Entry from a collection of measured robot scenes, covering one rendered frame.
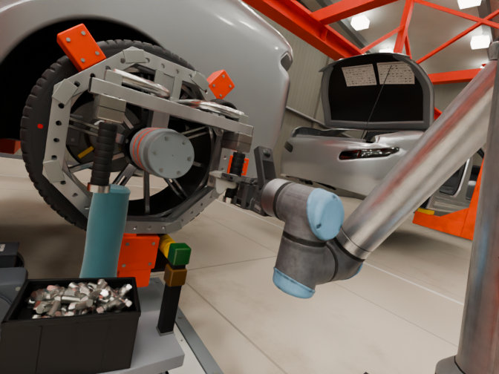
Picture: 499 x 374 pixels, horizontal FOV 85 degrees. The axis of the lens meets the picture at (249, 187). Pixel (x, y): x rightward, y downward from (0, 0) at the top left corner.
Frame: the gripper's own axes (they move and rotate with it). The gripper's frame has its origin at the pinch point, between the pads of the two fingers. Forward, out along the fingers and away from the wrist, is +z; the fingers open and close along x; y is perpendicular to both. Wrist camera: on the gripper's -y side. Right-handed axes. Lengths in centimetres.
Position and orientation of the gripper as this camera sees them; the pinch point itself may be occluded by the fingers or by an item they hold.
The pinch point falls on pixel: (232, 174)
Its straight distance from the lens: 79.8
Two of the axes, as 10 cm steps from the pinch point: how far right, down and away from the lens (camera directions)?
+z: -5.8, -2.0, 7.9
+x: 7.9, 1.1, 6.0
